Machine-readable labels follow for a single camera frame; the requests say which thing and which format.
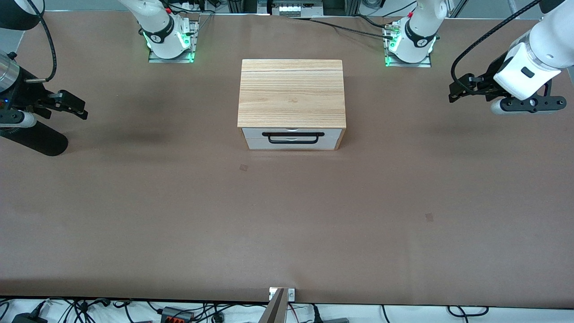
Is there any black vase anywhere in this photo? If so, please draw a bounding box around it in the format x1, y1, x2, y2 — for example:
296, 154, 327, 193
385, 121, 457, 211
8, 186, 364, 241
0, 120, 69, 157

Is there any black and red power adapter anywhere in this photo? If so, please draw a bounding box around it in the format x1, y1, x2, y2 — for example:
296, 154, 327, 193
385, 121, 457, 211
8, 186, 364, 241
160, 306, 194, 323

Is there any black cable on table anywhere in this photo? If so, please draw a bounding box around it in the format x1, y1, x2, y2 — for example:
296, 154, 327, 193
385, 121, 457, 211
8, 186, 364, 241
309, 17, 396, 39

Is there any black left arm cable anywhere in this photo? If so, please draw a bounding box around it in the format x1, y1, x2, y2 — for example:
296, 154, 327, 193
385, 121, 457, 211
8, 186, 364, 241
450, 0, 544, 96

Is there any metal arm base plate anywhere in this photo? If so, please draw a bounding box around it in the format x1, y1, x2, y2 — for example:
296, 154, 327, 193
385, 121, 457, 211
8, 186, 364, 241
148, 19, 200, 63
384, 22, 432, 68

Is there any white drawer with black handle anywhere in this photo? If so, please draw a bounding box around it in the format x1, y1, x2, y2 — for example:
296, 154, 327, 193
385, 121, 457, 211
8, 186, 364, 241
242, 128, 344, 145

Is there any light wooden drawer cabinet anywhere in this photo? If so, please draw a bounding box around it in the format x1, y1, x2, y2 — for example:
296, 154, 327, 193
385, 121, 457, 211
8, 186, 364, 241
237, 59, 347, 151

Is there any grey power strip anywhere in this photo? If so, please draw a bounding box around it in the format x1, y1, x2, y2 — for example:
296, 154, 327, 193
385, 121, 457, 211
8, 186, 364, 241
273, 0, 324, 16

